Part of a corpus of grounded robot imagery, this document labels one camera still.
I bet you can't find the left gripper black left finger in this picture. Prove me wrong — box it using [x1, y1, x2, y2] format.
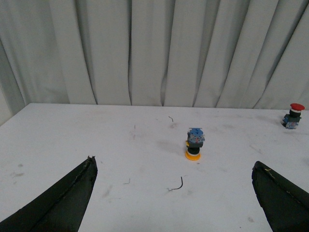
[0, 157, 98, 232]

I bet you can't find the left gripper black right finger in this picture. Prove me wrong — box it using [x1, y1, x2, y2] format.
[252, 161, 309, 232]

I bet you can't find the white curtain backdrop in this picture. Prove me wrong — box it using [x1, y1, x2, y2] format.
[0, 0, 309, 123]

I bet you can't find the red push button switch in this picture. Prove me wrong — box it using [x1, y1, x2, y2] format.
[282, 103, 305, 130]

